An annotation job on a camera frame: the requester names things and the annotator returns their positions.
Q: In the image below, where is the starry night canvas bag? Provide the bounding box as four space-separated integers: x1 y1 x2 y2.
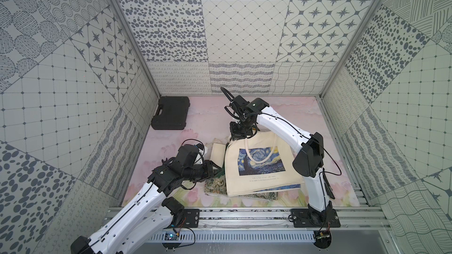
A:
224 132 304 196

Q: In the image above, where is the black plastic tool case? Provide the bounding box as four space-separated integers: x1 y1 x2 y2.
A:
151 96 190 131

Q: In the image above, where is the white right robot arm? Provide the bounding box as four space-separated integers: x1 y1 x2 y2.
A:
225 95 334 216

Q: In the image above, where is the black corrugated cable hose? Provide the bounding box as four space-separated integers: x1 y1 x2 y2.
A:
220 86 237 110

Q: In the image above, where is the aluminium mounting rail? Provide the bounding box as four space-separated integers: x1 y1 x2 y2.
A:
193 206 391 230

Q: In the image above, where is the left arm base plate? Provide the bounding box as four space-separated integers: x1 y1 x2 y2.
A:
151 209 201 229

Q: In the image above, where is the green-handled floral canvas bag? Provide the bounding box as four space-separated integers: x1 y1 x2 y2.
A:
203 142 279 201

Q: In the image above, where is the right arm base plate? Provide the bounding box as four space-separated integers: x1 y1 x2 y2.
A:
288 208 341 228

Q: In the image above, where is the floral tulip table mat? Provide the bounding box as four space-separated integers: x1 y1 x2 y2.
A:
123 96 360 208

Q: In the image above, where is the right round circuit board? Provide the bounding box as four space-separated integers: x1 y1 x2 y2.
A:
314 230 332 249

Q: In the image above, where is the left green circuit board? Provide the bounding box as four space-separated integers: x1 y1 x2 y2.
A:
162 232 181 250

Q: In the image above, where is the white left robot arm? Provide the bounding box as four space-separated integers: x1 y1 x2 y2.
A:
70 141 219 254

